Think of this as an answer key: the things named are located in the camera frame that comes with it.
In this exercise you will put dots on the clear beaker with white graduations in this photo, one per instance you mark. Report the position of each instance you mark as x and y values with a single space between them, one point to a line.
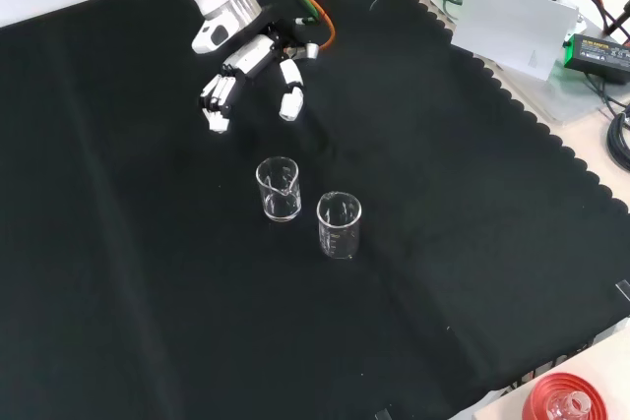
339 248

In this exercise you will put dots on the black power adapter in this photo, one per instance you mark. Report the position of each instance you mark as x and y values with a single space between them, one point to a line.
598 53

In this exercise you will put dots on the small clear glass flask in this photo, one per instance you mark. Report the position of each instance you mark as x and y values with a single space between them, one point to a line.
573 405

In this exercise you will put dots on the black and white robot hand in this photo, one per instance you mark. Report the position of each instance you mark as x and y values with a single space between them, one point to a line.
251 56

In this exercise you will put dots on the clear glass beaker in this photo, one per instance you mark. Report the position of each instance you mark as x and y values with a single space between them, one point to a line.
283 211

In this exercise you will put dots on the black cloth with scalloped edge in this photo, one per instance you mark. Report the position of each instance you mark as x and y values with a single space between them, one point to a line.
147 243

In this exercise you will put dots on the red ribbed funnel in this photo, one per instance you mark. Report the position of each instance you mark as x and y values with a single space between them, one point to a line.
541 390

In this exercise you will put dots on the pale white board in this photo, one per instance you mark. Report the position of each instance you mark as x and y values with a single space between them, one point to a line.
512 26

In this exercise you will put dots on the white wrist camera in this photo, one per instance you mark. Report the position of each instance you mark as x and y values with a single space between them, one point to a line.
209 39

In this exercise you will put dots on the metal base plate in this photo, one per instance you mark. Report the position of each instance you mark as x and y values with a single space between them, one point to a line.
566 100

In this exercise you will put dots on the grey tape strip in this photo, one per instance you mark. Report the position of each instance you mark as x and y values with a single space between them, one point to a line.
384 414
623 290

